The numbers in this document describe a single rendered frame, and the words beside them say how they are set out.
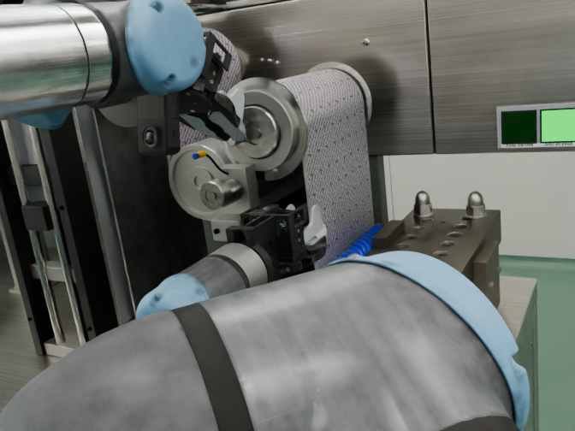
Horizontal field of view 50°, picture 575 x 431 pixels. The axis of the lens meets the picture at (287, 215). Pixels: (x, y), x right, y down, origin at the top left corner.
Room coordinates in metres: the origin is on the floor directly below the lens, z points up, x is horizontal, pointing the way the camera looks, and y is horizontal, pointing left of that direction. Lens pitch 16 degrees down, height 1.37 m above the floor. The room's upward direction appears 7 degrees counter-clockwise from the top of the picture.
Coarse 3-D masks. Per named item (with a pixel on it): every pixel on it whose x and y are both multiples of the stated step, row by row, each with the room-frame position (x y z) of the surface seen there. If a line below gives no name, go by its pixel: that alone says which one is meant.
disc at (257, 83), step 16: (256, 80) 0.87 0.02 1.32; (272, 80) 0.86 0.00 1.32; (288, 96) 0.84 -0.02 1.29; (304, 112) 0.84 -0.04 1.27; (304, 128) 0.83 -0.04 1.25; (224, 144) 0.90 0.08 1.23; (304, 144) 0.84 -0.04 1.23; (288, 160) 0.85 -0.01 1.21; (256, 176) 0.88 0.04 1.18; (272, 176) 0.86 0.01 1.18
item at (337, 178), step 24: (336, 144) 0.94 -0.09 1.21; (360, 144) 1.02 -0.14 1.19; (312, 168) 0.86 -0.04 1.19; (336, 168) 0.93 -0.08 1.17; (360, 168) 1.01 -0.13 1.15; (312, 192) 0.85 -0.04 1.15; (336, 192) 0.92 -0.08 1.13; (360, 192) 1.00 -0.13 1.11; (336, 216) 0.91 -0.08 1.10; (360, 216) 0.99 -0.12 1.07; (336, 240) 0.91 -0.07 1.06
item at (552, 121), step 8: (544, 112) 0.97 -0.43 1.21; (552, 112) 0.97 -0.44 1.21; (560, 112) 0.96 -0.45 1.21; (568, 112) 0.95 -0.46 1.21; (544, 120) 0.97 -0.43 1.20; (552, 120) 0.97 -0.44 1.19; (560, 120) 0.96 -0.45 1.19; (568, 120) 0.95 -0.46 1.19; (544, 128) 0.97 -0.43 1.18; (552, 128) 0.97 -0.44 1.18; (560, 128) 0.96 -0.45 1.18; (568, 128) 0.95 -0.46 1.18; (544, 136) 0.97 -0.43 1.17; (552, 136) 0.97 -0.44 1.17; (560, 136) 0.96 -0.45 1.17; (568, 136) 0.95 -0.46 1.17
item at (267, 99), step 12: (252, 96) 0.86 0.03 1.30; (264, 96) 0.85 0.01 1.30; (276, 96) 0.85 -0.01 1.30; (276, 108) 0.84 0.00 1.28; (288, 108) 0.84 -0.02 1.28; (288, 120) 0.83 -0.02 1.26; (288, 132) 0.83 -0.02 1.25; (288, 144) 0.83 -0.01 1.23; (240, 156) 0.88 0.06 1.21; (276, 156) 0.85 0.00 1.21; (288, 156) 0.84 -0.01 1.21; (264, 168) 0.86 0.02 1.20
